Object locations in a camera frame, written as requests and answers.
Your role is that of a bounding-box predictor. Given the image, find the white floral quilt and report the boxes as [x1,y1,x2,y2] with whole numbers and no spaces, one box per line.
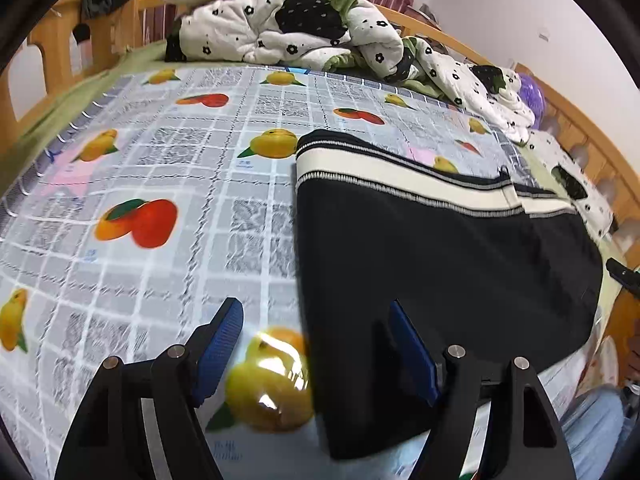
[164,0,617,241]

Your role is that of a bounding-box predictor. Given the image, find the wooden bed frame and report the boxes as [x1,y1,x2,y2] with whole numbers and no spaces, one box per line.
[10,0,640,281]

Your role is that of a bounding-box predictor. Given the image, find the purple ball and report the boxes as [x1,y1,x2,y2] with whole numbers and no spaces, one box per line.
[517,72,547,130]

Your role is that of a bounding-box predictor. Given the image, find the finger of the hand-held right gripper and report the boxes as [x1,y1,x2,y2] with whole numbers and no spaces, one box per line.
[606,257,640,297]

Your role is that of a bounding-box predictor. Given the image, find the black pants with white waistband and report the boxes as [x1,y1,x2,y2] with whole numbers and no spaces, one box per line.
[294,129,605,461]

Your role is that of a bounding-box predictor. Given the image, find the person's leg in blue jeans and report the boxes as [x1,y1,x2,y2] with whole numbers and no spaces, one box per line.
[559,385,632,480]

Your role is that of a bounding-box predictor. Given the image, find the green bed sheet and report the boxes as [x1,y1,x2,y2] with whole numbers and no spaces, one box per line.
[0,40,168,201]

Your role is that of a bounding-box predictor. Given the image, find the fruit printed bed mat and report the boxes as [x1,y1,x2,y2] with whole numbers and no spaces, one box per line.
[0,64,603,480]

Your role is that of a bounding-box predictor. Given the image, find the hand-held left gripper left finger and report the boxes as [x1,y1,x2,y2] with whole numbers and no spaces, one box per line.
[54,297,245,480]

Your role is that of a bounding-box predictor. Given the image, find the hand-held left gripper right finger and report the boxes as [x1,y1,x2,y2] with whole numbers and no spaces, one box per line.
[389,299,579,480]

